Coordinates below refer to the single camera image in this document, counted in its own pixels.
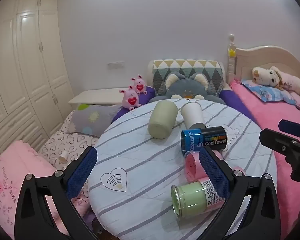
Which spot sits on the cream bed headboard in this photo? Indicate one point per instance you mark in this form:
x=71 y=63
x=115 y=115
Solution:
x=267 y=57

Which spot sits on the pink cup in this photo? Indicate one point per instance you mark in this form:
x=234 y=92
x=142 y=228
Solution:
x=193 y=167

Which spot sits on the pink floral quilt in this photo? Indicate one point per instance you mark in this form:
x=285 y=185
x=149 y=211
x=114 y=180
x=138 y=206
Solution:
x=12 y=177

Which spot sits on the yellow crown ornament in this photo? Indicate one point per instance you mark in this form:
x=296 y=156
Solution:
x=232 y=52

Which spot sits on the grey koala plush cushion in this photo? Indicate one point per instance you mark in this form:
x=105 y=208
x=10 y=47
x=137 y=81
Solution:
x=187 y=88

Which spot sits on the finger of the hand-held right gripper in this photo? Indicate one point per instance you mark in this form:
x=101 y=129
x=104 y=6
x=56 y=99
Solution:
x=292 y=127
x=277 y=141

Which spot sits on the blue floral pillow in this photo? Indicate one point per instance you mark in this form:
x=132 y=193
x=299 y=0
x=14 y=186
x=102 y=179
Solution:
x=267 y=92

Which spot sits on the pink bed sheet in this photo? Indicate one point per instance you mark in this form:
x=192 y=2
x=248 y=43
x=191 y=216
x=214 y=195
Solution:
x=267 y=115

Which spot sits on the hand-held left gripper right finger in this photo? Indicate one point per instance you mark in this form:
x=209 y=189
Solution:
x=213 y=175

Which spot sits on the pink rabbit plush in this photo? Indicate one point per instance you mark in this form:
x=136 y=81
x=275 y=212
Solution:
x=130 y=98
x=140 y=86

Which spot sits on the round table with striped cloth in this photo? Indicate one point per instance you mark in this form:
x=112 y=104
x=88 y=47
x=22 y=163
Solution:
x=140 y=160

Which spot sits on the heart printed sheet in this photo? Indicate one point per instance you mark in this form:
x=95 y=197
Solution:
x=62 y=140

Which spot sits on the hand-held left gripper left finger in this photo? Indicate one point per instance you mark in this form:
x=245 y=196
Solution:
x=82 y=172

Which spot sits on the white wardrobe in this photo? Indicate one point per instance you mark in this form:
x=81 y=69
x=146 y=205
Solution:
x=25 y=62

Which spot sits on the small white paper cup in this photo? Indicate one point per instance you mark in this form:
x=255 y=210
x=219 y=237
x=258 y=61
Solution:
x=63 y=156

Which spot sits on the diamond patterned chair cover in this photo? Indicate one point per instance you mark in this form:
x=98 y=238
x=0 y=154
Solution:
x=187 y=67

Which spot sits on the sage green cup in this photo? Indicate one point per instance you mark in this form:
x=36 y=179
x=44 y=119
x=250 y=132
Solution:
x=162 y=118

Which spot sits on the white dog plush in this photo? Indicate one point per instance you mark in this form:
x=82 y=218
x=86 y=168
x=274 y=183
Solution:
x=277 y=78

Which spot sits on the grey sun patterned pillow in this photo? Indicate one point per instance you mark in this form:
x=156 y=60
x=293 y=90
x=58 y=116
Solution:
x=95 y=118

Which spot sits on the dark blue canister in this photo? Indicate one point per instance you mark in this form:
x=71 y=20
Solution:
x=210 y=138

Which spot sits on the white nightstand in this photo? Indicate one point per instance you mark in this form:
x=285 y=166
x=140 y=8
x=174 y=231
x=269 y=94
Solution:
x=100 y=96

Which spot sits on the green glass jar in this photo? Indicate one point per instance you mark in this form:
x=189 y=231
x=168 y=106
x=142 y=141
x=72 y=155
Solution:
x=190 y=198

